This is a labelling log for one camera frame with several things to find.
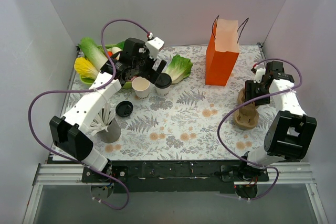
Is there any black plastic cup lid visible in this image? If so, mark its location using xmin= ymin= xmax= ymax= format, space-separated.
xmin=154 ymin=73 xmax=172 ymax=89

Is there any orange paper bag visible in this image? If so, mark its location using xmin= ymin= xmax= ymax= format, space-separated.
xmin=205 ymin=16 xmax=249 ymax=86

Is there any brown cardboard cup carrier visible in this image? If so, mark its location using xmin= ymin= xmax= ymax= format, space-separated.
xmin=237 ymin=88 xmax=259 ymax=109

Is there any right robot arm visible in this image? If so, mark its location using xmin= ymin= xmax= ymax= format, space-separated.
xmin=234 ymin=61 xmax=317 ymax=181

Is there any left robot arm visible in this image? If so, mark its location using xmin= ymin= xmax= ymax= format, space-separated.
xmin=49 ymin=37 xmax=166 ymax=182

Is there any loose green lettuce head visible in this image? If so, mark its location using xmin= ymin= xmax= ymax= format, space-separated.
xmin=165 ymin=55 xmax=193 ymax=84

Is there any green vegetable tray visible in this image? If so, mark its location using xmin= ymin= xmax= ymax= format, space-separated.
xmin=79 ymin=44 xmax=136 ymax=89

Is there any green bok choy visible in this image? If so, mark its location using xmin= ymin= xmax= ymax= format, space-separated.
xmin=116 ymin=41 xmax=125 ymax=50

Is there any white radish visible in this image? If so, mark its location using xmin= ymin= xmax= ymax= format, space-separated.
xmin=111 ymin=47 xmax=122 ymax=60

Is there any napa cabbage green white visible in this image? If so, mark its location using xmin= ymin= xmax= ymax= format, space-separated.
xmin=78 ymin=37 xmax=108 ymax=71

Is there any floral table mat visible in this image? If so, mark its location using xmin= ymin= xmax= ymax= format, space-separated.
xmin=52 ymin=45 xmax=295 ymax=161

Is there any yellow cabbage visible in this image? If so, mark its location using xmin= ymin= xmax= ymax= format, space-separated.
xmin=74 ymin=57 xmax=99 ymax=80

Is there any grey straw holder cup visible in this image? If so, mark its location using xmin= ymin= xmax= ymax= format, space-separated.
xmin=97 ymin=119 xmax=121 ymax=144

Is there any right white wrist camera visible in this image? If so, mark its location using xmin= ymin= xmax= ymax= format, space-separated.
xmin=251 ymin=66 xmax=266 ymax=83

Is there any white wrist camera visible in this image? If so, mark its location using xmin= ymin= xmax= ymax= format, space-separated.
xmin=145 ymin=37 xmax=165 ymax=60
xmin=251 ymin=66 xmax=266 ymax=83

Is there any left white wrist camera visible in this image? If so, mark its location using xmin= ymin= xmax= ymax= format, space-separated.
xmin=145 ymin=37 xmax=165 ymax=60

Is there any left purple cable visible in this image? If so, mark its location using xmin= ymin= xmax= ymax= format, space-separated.
xmin=28 ymin=19 xmax=154 ymax=210

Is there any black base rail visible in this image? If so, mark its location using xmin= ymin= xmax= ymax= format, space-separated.
xmin=81 ymin=159 xmax=270 ymax=195

